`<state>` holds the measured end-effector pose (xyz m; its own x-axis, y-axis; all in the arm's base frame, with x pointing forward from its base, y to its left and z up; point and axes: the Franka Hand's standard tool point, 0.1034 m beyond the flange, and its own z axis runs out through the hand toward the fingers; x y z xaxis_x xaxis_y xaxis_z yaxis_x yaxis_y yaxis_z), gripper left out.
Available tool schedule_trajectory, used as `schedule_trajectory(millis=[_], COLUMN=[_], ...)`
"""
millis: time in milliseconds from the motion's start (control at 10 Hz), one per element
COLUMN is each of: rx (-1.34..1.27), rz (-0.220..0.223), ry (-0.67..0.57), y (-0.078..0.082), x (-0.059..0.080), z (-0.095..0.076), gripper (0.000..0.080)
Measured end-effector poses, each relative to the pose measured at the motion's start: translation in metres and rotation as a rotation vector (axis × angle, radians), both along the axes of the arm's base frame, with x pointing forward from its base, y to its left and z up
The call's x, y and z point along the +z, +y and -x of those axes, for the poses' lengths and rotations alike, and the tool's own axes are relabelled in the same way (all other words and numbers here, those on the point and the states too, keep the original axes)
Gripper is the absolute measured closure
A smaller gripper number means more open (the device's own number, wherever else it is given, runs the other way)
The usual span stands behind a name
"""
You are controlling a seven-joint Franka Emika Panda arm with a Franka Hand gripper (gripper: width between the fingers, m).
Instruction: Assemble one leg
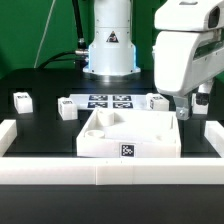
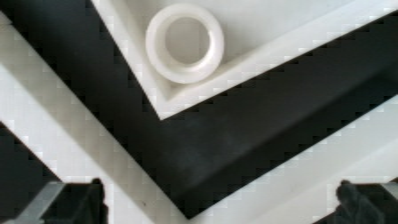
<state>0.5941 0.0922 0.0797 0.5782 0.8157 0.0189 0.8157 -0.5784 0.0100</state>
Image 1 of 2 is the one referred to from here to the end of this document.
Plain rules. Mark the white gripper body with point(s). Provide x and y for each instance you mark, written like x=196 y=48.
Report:
x=177 y=71

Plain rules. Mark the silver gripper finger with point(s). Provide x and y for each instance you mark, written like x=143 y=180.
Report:
x=203 y=94
x=183 y=107

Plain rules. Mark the white square tabletop part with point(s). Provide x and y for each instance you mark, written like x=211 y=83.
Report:
x=128 y=133

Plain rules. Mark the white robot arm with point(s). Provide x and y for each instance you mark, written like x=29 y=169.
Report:
x=112 y=55

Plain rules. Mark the white U-shaped fence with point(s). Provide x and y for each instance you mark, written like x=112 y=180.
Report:
x=75 y=171

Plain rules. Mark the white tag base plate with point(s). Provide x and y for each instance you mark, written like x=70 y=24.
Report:
x=117 y=101

